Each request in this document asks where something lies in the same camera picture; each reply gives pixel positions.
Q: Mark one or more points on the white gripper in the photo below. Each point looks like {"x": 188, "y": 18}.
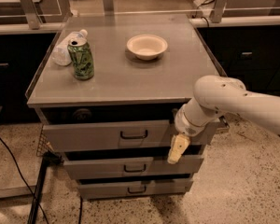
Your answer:
{"x": 186, "y": 127}

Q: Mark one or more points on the grey top drawer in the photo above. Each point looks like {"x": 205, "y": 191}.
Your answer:
{"x": 110, "y": 135}

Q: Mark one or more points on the grey drawer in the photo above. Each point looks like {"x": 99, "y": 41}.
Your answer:
{"x": 175, "y": 185}
{"x": 144, "y": 166}
{"x": 110, "y": 135}

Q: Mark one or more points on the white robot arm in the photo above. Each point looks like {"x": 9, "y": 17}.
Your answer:
{"x": 213, "y": 96}

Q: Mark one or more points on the grey bottom drawer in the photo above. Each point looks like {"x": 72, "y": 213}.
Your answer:
{"x": 175, "y": 185}

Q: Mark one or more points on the grey metal drawer cabinet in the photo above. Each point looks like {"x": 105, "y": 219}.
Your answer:
{"x": 138, "y": 112}

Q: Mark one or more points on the round can inside drawer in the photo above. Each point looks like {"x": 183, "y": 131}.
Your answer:
{"x": 82, "y": 115}

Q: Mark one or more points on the grey middle drawer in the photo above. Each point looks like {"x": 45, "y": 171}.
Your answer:
{"x": 144, "y": 166}

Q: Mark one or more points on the white round bowl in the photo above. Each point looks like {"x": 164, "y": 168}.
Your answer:
{"x": 147, "y": 47}

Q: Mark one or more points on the dark background counter cabinet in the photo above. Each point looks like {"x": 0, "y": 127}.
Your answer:
{"x": 29, "y": 78}

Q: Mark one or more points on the green soda can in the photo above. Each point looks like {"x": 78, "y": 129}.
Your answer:
{"x": 81, "y": 57}

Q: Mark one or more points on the black metal stand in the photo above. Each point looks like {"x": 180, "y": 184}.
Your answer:
{"x": 48, "y": 159}

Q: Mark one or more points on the clear plastic water bottle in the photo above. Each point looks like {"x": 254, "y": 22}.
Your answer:
{"x": 60, "y": 53}

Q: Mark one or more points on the right metal bracket post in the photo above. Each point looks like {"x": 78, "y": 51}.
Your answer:
{"x": 217, "y": 11}

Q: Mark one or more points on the metal bracket post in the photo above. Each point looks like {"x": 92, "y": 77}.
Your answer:
{"x": 217, "y": 11}
{"x": 108, "y": 0}
{"x": 29, "y": 10}

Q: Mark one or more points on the wire mesh basket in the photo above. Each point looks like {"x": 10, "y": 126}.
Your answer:
{"x": 43, "y": 145}

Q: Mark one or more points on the middle metal bracket post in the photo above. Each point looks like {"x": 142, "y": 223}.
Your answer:
{"x": 108, "y": 0}

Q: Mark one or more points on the left metal bracket post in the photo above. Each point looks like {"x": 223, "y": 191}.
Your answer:
{"x": 29, "y": 10}

